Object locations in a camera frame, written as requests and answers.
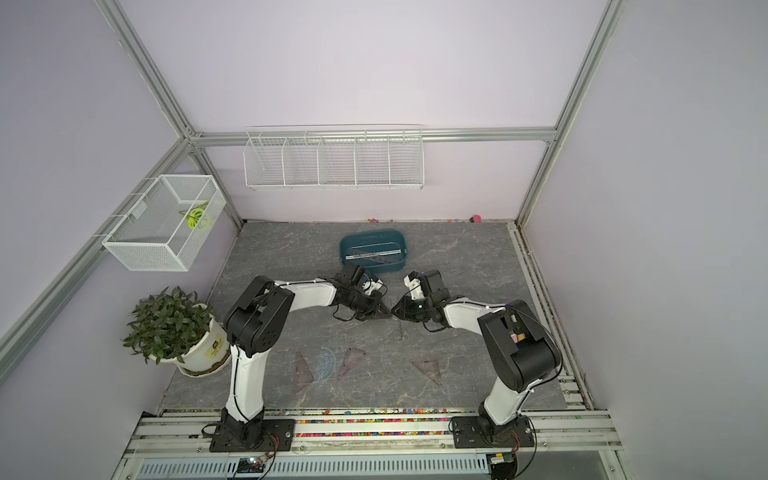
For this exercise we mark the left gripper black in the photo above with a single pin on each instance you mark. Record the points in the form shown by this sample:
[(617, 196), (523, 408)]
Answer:
[(375, 304)]

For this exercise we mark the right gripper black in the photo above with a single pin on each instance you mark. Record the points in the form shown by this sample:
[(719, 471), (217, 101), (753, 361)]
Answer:
[(403, 310)]

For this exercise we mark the pink triangle ruler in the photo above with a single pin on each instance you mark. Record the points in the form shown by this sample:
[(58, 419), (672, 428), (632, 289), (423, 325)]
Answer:
[(353, 358)]

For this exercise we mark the teal plastic storage box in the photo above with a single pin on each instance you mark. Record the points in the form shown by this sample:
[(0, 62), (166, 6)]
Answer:
[(393, 264)]

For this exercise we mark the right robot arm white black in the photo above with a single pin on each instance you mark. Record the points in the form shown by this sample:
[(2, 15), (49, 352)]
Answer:
[(522, 351)]

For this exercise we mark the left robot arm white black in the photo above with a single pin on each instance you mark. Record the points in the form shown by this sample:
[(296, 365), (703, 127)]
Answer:
[(257, 319)]

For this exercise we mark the blue protractor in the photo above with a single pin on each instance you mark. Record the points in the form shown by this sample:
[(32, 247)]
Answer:
[(326, 365)]

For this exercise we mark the white vent grille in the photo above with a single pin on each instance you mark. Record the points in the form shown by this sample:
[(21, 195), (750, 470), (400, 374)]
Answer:
[(294, 467)]

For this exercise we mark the circuit board right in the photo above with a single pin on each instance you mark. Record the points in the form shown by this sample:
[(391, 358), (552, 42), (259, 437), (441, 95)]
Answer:
[(502, 466)]

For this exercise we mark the circuit board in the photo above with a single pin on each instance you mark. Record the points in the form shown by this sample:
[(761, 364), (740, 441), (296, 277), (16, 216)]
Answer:
[(247, 466), (502, 466)]

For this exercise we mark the potted green plant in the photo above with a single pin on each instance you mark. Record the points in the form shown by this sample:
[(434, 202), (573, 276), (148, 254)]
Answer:
[(175, 327)]

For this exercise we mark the green leaf toy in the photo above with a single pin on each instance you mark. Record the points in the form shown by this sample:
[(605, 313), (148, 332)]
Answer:
[(197, 218)]

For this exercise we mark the circuit board left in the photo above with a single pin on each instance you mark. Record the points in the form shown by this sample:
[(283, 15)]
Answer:
[(247, 466)]

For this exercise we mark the white mesh basket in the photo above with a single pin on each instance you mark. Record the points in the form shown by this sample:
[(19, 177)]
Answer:
[(152, 236)]

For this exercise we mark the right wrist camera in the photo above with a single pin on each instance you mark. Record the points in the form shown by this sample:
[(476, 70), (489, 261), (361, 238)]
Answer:
[(426, 285)]

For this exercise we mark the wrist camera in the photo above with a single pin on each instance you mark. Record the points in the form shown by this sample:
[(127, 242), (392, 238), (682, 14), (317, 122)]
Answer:
[(426, 285), (358, 278)]

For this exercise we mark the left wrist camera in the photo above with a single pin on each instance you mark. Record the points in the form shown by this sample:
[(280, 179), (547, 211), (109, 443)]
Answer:
[(358, 278)]

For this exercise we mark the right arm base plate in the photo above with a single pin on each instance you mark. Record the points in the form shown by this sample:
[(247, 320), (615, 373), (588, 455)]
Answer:
[(476, 432)]

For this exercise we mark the white wire wall shelf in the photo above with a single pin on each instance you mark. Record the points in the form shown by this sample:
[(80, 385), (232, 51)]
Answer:
[(334, 157)]

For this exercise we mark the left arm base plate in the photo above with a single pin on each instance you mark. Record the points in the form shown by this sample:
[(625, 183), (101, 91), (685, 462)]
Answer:
[(258, 435)]

